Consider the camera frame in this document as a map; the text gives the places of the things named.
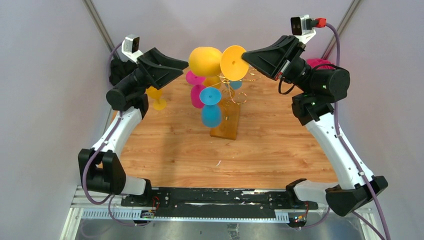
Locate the pink wine glass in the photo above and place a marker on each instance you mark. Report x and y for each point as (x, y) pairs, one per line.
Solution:
(197, 87)

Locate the black cloth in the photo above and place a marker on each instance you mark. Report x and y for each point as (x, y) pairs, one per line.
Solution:
(119, 69)

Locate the gold wire wine glass rack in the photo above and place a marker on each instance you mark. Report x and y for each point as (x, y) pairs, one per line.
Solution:
(230, 106)

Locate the blue wine glass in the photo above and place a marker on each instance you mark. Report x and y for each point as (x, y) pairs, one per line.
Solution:
(233, 84)
(211, 115)

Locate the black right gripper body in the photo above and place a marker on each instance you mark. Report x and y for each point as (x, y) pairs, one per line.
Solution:
(296, 67)

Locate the aluminium front rail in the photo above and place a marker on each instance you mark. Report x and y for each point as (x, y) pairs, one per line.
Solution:
(111, 221)

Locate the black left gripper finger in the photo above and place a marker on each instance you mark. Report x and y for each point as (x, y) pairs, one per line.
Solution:
(163, 76)
(158, 58)

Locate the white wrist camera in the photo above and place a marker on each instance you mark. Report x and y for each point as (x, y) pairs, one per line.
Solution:
(303, 27)
(130, 47)

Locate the pink cloth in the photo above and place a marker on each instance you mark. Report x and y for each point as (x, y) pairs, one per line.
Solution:
(318, 63)

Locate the blue wine glass front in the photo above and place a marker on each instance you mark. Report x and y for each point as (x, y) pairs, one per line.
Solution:
(211, 115)

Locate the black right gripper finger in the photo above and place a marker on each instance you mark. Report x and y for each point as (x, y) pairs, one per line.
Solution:
(281, 50)
(272, 66)

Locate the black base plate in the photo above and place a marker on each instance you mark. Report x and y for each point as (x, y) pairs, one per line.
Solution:
(216, 203)

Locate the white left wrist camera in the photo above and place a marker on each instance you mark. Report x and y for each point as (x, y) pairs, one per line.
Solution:
(130, 47)

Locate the yellow wine glass taken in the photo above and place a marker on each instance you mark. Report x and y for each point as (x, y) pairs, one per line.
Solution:
(159, 103)
(207, 61)

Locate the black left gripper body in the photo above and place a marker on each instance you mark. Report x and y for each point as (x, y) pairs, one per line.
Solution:
(143, 67)

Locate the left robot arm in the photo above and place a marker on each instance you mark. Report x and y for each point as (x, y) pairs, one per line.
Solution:
(101, 172)

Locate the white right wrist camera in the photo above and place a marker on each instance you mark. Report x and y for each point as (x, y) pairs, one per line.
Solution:
(303, 27)

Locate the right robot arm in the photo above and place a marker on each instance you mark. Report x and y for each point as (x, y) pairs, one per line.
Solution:
(321, 86)

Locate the yellow wine glass rear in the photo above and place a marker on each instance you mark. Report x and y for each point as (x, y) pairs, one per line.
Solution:
(212, 81)

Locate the blue wine glass rear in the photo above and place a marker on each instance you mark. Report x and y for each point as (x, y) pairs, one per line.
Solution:
(233, 84)

